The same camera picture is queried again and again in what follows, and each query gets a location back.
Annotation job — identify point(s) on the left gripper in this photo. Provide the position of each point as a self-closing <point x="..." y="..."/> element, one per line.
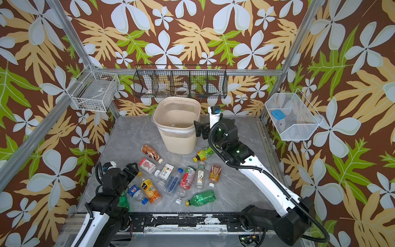
<point x="135" y="171"/>

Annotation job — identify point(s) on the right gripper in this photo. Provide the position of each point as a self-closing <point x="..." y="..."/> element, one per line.
<point x="200" y="130"/>

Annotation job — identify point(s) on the Pepsi bottle blue label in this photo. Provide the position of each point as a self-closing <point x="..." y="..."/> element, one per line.
<point x="137" y="194"/>

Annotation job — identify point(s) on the green yellow juice bottle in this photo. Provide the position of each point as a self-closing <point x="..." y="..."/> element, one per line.
<point x="203" y="154"/>

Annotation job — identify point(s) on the amber tea bottle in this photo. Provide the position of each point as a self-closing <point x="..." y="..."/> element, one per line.
<point x="214" y="175"/>

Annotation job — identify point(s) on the orange juice bottle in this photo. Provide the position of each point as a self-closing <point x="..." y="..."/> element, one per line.
<point x="149" y="188"/>

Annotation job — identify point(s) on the brown Nescafe coffee bottle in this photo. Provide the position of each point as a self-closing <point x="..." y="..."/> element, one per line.
<point x="151" y="153"/>

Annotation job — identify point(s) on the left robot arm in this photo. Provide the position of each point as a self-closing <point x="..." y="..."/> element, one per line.
<point x="105" y="218"/>

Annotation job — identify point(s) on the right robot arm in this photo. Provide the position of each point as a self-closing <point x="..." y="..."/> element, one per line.
<point x="291" y="219"/>

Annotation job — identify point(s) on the beige plastic waste bin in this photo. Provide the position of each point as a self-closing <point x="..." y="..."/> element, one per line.
<point x="175" y="118"/>

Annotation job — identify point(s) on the dark green soda bottle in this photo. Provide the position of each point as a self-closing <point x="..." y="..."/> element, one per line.
<point x="123" y="201"/>

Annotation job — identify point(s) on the guava juice bottle pink label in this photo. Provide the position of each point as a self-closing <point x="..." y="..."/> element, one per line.
<point x="147" y="166"/>

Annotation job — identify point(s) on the white green label bottle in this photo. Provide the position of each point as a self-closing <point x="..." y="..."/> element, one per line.
<point x="200" y="175"/>

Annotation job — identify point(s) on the white label tea bottle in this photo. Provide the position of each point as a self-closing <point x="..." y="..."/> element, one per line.
<point x="164" y="174"/>

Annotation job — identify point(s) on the blue object in basket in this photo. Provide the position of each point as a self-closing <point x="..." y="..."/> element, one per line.
<point x="278" y="114"/>

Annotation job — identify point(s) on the clear blue cap water bottle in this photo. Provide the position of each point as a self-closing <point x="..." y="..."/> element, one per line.
<point x="173" y="183"/>

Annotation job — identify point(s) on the red label drink bottle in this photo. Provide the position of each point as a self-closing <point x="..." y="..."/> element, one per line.
<point x="187" y="178"/>

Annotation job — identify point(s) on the small clear bottle white cap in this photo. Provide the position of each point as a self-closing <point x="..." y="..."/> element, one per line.
<point x="181" y="195"/>

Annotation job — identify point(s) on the green soda bottle yellow cap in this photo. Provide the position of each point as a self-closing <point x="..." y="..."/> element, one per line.
<point x="201" y="199"/>

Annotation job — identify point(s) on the white mesh basket right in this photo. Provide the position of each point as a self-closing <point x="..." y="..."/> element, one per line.
<point x="302" y="118"/>

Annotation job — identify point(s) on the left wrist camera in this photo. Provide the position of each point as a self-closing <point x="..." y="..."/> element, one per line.
<point x="108" y="165"/>

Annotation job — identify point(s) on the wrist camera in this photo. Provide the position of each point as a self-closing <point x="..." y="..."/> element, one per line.
<point x="214" y="115"/>
<point x="108" y="165"/>

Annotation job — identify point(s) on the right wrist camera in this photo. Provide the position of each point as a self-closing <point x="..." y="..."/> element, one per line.
<point x="214" y="115"/>

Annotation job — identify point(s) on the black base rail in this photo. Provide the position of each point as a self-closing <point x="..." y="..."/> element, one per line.
<point x="185" y="223"/>

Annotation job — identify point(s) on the black wire wall basket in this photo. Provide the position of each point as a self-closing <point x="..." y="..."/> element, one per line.
<point x="191" y="81"/>

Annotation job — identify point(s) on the white wire basket left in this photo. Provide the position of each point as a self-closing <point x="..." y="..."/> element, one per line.
<point x="93" y="89"/>

